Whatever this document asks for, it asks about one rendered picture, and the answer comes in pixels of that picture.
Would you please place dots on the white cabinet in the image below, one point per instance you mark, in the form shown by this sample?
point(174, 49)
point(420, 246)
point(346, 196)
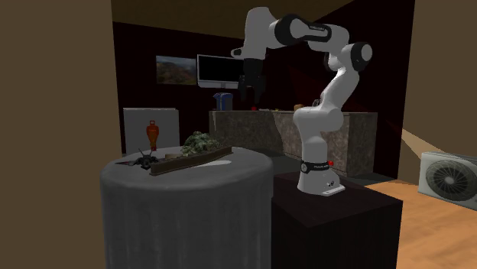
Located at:
point(164, 126)

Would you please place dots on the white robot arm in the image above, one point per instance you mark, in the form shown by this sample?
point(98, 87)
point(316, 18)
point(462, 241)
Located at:
point(316, 123)

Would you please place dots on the round grey covered table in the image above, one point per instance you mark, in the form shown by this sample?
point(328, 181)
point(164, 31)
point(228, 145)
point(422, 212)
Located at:
point(186, 216)

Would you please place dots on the orange figure bottle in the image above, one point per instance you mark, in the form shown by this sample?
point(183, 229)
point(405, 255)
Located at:
point(152, 134)

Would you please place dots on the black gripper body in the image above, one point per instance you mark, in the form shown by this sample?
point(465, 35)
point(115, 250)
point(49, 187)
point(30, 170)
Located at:
point(253, 70)

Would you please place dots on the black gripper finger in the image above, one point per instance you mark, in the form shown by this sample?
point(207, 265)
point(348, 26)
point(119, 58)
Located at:
point(244, 94)
point(258, 96)

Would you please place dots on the stone kitchen counter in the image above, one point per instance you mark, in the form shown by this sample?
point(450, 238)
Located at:
point(246, 128)

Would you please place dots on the small black drone toy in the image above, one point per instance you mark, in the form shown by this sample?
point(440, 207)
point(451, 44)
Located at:
point(144, 161)

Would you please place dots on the long brown planter with plant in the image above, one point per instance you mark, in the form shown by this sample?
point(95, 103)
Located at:
point(193, 156)

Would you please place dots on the white framed monitor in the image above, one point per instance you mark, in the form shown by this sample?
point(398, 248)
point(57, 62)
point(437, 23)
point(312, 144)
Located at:
point(218, 70)

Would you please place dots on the white air conditioner unit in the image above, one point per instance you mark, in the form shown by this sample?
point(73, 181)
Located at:
point(449, 180)

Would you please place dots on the dark robot stand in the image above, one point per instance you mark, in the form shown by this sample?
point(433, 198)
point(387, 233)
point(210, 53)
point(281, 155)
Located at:
point(335, 223)

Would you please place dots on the landscape wall picture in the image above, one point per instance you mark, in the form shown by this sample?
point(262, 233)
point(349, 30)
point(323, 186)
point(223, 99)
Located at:
point(176, 70)

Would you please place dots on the blue appliance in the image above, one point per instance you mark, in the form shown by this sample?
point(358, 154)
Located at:
point(223, 101)

